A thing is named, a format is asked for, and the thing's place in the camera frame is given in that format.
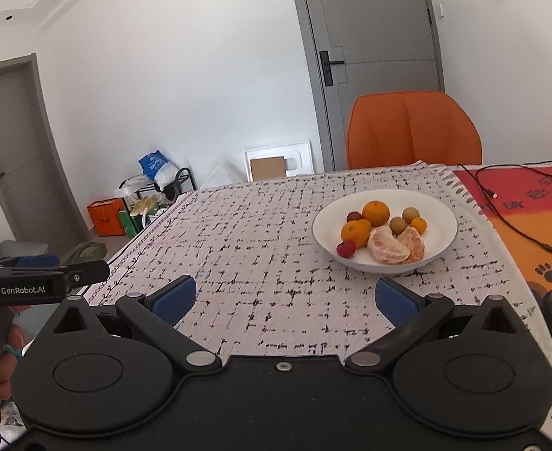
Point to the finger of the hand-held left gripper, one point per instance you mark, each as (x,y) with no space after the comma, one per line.
(88,273)
(34,261)

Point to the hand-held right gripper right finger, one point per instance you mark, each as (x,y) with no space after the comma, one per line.
(395,303)

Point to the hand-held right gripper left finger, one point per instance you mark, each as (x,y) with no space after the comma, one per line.
(177,298)

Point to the peeled orange half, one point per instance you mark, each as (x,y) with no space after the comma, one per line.
(416,243)
(385,248)

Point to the red fruit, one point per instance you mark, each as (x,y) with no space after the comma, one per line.
(353,216)
(345,248)

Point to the medium orange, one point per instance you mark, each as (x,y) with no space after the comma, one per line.
(355,234)

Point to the small orange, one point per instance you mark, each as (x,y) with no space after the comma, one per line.
(418,225)

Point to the large orange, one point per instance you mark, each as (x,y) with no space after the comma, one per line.
(375,213)

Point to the white plate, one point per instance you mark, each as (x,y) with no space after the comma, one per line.
(438,211)

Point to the orange box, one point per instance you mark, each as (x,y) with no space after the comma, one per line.
(104,218)

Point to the green bag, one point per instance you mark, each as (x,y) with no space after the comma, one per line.
(128,223)

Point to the brown round fruit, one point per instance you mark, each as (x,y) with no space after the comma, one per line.
(396,224)

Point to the yellow slippers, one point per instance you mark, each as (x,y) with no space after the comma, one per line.
(145,206)

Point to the yellow-green round fruit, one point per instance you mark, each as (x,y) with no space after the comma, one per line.
(411,213)

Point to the patterned white tablecloth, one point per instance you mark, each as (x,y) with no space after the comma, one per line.
(257,244)

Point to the grey interior door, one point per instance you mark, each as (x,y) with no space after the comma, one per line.
(18,150)

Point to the black metal rack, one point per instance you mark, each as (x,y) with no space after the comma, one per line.
(184,181)

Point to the blue white bag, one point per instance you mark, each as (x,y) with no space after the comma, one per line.
(156,167)

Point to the clear plastic bag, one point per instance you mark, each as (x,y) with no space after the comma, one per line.
(222,176)

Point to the brown cardboard sheet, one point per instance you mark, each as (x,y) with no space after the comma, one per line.
(266,169)

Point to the red orange printed mat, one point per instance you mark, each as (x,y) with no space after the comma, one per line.
(539,216)

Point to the orange chair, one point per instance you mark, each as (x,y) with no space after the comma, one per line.
(412,131)

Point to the white foam packaging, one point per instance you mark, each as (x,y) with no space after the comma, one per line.
(299,159)

